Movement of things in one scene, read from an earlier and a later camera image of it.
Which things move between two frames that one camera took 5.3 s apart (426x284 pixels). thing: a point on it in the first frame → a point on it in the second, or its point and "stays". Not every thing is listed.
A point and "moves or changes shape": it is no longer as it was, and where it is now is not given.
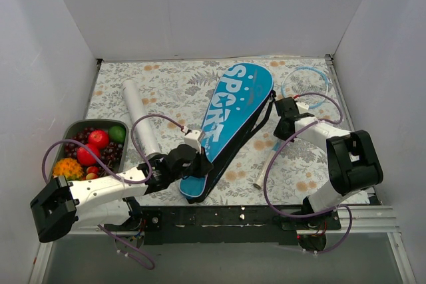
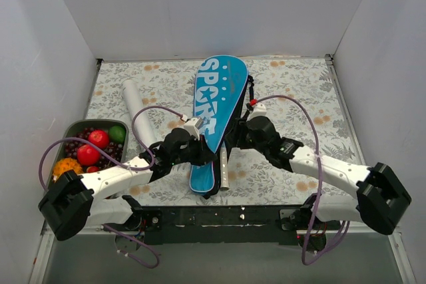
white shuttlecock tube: [146, 134] stays
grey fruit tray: [92, 148] stays
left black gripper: [202, 163] → [204, 150]
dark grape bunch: [110, 152] stays
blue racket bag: [245, 102] moves or changes shape
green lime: [117, 134] stays
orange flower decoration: [69, 167] stays
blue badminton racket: [309, 85] → [224, 183]
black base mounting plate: [249, 225] stays
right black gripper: [281, 107] → [240, 133]
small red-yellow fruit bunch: [92, 173] stays
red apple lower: [85, 157] stays
